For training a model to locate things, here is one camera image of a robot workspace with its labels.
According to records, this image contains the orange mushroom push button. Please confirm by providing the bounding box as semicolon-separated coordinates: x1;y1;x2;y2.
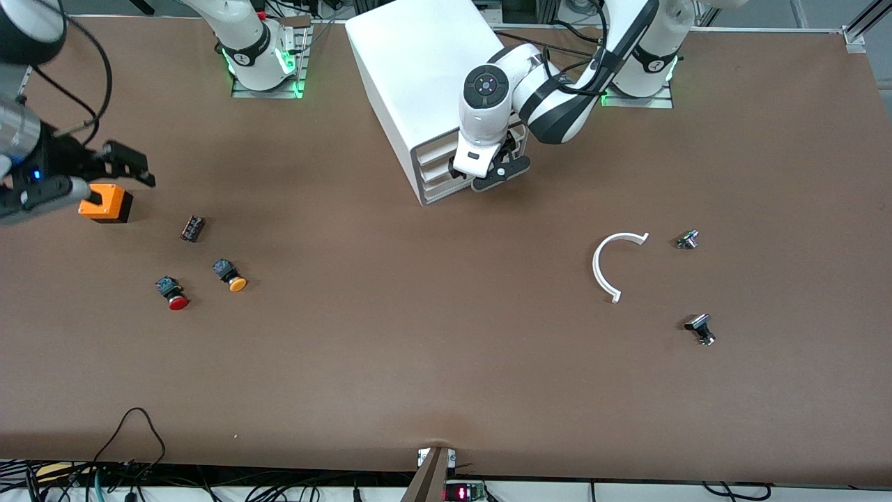
213;258;248;293

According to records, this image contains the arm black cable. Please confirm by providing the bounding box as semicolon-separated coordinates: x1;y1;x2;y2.
28;14;114;147
551;0;617;97

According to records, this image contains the red mushroom push button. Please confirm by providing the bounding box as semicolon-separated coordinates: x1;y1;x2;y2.
155;276;190;312

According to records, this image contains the black looped cable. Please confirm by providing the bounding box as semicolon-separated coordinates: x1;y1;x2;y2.
91;407;168;482

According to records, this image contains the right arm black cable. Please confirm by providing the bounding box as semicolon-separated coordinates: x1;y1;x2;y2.
28;14;114;147

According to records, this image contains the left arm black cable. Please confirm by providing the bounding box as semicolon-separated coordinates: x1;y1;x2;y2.
551;0;617;97

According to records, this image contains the red display device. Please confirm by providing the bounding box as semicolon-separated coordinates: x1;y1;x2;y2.
444;480;486;502

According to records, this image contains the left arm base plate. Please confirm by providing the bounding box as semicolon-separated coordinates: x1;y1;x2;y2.
599;87;675;109

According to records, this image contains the tangled cable bundle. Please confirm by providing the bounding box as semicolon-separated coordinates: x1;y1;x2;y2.
0;457;419;502

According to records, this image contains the black base cable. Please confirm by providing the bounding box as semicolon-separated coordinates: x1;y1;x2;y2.
491;21;607;63

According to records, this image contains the orange button box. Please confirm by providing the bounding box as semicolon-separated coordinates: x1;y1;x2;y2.
78;183;133;224

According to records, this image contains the white plastic drawer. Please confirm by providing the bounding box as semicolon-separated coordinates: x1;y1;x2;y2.
420;157;522;199
416;105;528;168

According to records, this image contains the brown camera post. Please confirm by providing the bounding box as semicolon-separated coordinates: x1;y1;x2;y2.
401;446;457;502

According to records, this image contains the white curved plastic arc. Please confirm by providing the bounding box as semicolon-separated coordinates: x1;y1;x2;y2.
592;231;650;304

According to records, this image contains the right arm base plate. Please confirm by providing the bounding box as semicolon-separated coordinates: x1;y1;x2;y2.
230;17;311;100

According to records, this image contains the black floor cable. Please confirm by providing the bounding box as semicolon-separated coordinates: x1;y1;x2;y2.
700;481;774;501

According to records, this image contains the white drawer cabinet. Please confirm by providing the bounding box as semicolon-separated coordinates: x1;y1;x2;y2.
345;0;539;208

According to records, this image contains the black key switch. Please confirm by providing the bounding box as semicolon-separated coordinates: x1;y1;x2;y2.
684;314;716;347

